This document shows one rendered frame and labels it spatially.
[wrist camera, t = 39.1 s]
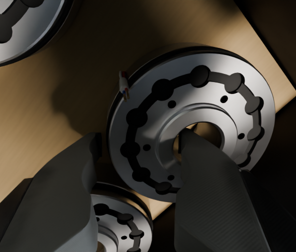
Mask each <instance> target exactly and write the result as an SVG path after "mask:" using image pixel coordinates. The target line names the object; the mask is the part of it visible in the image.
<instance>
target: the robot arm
mask: <svg viewBox="0 0 296 252"><path fill-rule="evenodd" d="M178 154H181V176H180V177H181V180H182V181H183V182H184V185H183V186H182V187H181V188H180V189H179V190H178V191H177V193H176V202H175V215H174V248H175V250H176V252H296V219H295V218H294V217H293V216H292V215H291V214H290V213H289V212H288V211H287V210H286V209H285V208H284V207H283V206H282V204H281V203H280V202H279V201H278V200H277V199H276V198H275V197H274V196H273V195H272V194H271V193H270V192H269V191H268V190H267V189H266V188H265V187H264V186H263V185H262V184H261V183H260V182H259V180H258V179H257V178H256V177H255V176H254V175H253V174H252V173H251V172H250V171H249V170H248V169H241V168H240V167H239V166H238V165H237V164H236V163H235V162H234V161H233V160H232V159H231V158H230V157H229V156H228V155H227V154H226V153H224V152H223V151H222V150H220V149H219V148H218V147H216V146H215V145H213V144H212V143H210V142H209V141H207V140H206V139H204V138H203V137H201V136H200V135H198V134H196V133H195V132H193V131H192V130H190V129H189V128H184V129H183V130H182V131H181V132H180V133H179V134H178ZM100 157H102V135H101V132H89V133H88V134H86V135H85V136H83V137H82V138H80V139H79V140H77V141H76V142H74V143H73V144H71V145H70V146H68V147H67V148H66V149H64V150H63V151H61V152H60V153H58V154H57V155H56V156H54V157H53V158H52V159H51V160H50V161H48V162H47V163H46V164H45V165H44V166H43V167H42V168H41V169H40V170H39V171H38V172H37V173H36V174H35V175H34V177H32V178H25V179H24V180H23V181H22V182H21V183H19V184H18V185H17V186H16V187H15V188H14V189H13V190H12V191H11V192H10V193H9V194H8V195H7V196H6V197H5V198H4V199H3V200H2V201H1V202H0V252H96V251H97V247H98V222H97V218H96V214H95V210H94V206H93V202H92V198H91V195H90V193H91V190H92V188H93V187H94V185H95V184H96V183H97V175H96V170H95V164H96V162H97V161H98V160H99V158H100Z"/></svg>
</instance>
